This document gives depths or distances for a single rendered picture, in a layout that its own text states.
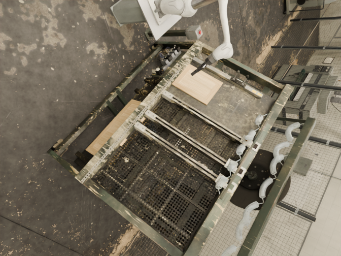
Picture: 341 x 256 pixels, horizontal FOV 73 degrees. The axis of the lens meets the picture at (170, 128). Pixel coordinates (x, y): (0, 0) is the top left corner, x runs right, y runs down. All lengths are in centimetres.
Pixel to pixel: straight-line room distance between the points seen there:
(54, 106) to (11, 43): 75
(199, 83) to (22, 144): 211
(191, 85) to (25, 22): 182
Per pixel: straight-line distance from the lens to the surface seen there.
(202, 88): 277
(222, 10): 226
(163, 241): 223
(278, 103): 282
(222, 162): 236
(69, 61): 303
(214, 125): 249
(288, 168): 289
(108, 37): 327
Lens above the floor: 279
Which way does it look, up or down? 41 degrees down
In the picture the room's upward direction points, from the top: 109 degrees clockwise
